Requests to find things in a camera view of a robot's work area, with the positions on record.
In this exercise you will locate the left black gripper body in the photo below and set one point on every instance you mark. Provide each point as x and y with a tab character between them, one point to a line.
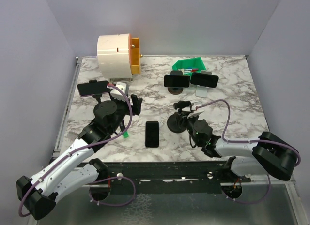
123	107

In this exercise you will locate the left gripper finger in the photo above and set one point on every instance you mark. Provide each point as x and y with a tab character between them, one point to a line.
139	105
134	105

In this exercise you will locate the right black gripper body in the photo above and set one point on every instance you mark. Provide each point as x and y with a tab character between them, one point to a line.
190	121

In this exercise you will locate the black phone stand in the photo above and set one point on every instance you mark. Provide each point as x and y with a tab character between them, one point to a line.
179	106
97	99

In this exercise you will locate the black phone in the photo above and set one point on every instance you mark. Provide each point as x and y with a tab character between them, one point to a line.
152	134

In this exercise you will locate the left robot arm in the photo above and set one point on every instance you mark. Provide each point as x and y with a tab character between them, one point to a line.
40	193

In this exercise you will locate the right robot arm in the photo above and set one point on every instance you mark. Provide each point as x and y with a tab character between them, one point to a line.
266	154

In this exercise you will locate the round wooden base stand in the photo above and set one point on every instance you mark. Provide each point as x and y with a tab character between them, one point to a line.
175	90

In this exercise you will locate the silver phone stand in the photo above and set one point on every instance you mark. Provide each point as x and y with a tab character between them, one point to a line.
202	91

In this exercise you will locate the phone on wooden stand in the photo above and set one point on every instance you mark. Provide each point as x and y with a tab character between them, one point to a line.
176	81

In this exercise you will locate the orange drawer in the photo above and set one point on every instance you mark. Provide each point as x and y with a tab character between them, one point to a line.
135	56

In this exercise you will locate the white cylindrical drawer box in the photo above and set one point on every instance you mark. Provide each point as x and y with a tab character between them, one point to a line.
113	55

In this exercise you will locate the green plastic bin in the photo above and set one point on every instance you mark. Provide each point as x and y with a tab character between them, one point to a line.
194	63

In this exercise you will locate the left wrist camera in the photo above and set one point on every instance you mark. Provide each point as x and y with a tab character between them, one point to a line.
119	90

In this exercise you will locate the black mounting rail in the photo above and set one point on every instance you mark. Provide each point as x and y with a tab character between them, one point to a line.
166	177

